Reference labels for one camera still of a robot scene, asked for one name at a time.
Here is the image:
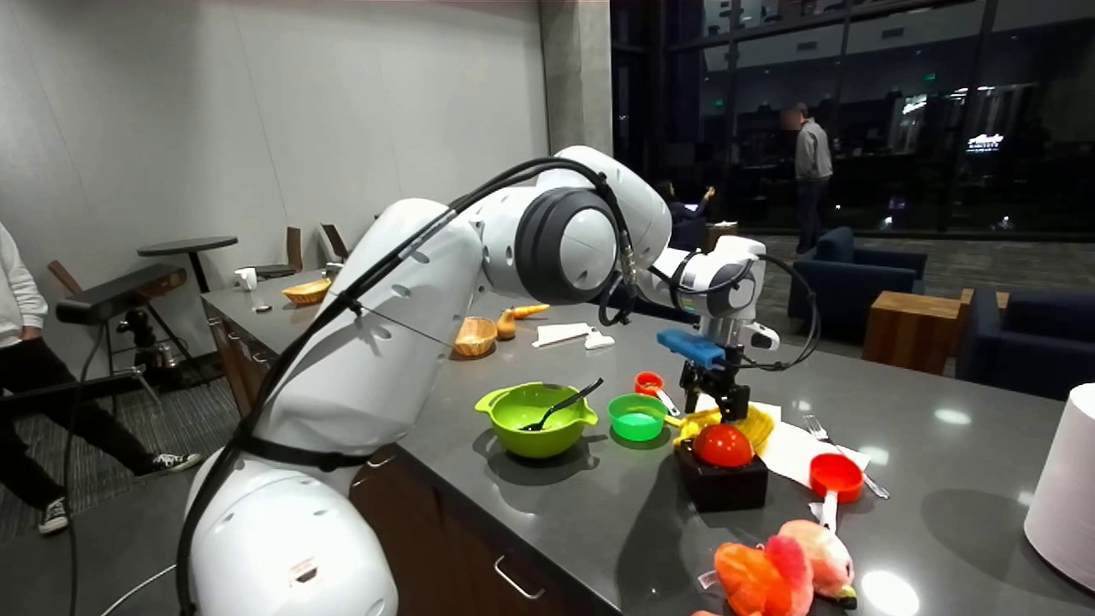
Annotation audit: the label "black spoon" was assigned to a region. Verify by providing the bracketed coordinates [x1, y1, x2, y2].
[521, 376, 605, 432]

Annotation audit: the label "black box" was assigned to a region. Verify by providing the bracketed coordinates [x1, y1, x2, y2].
[674, 449, 770, 510]

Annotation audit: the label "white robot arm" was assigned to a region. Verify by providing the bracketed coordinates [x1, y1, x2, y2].
[174, 145, 765, 616]

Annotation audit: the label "person in white sweater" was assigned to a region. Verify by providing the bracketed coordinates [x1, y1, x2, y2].
[0, 225, 197, 538]

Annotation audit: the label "standing person grey shirt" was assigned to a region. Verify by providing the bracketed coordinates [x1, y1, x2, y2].
[783, 107, 835, 255]

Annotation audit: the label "white paper napkins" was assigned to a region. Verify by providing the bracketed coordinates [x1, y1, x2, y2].
[535, 321, 614, 348]

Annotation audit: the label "orange pink plush toy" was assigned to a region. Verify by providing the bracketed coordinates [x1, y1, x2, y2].
[709, 520, 860, 616]

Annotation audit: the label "green bowl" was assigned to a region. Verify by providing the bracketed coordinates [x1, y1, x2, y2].
[473, 383, 600, 458]

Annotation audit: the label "small red measuring spoon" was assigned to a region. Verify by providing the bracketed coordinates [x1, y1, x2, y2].
[634, 369, 676, 413]

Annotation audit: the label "white cylinder container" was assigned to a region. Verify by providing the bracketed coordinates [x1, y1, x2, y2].
[1023, 383, 1095, 591]

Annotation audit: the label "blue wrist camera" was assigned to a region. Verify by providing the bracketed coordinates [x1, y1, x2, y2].
[655, 329, 724, 368]

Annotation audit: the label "red measuring cup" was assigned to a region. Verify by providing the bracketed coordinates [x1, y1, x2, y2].
[809, 453, 866, 530]

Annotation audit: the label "orange ball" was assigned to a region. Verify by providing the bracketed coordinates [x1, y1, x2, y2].
[694, 425, 751, 469]

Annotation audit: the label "yellow knitted hat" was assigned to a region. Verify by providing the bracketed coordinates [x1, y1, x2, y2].
[671, 408, 772, 456]

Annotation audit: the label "small green cup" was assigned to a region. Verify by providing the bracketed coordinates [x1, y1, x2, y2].
[609, 393, 665, 447]

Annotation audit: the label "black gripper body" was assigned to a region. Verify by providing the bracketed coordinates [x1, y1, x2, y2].
[681, 362, 750, 413]

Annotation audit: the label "wooden side table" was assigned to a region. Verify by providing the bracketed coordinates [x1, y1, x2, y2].
[861, 293, 965, 374]

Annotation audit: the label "wooden bowl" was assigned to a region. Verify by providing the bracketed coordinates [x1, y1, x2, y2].
[450, 318, 497, 360]

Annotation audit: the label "white paper sheet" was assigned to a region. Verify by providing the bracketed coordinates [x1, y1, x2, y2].
[689, 391, 890, 499]

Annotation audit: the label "blue armchair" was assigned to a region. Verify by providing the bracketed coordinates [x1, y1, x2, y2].
[788, 225, 927, 342]

